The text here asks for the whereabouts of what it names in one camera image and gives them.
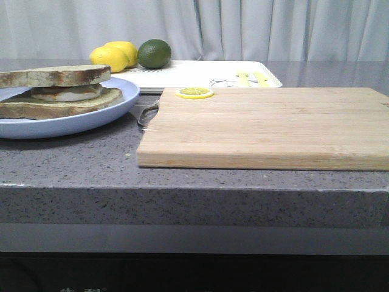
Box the yellow lemon slice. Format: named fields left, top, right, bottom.
left=175, top=87, right=214, bottom=99

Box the metal cutting board handle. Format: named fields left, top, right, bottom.
left=137, top=101, right=159, bottom=128

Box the light blue round plate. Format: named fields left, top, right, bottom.
left=1, top=77, right=140, bottom=139

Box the bread slice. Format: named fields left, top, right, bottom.
left=1, top=88, right=123, bottom=120
left=1, top=64, right=111, bottom=88

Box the front yellow lemon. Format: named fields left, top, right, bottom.
left=89, top=46, right=129, bottom=73

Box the white curtain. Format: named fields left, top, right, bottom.
left=1, top=1, right=388, bottom=61

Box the wooden cutting board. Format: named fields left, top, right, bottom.
left=137, top=88, right=388, bottom=171

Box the green lime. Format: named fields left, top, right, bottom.
left=137, top=39, right=172, bottom=69

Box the back yellow lemon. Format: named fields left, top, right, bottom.
left=105, top=41, right=137, bottom=68

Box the white rectangular tray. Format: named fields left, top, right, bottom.
left=112, top=60, right=283, bottom=94

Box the fried egg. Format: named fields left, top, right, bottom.
left=30, top=84, right=103, bottom=102

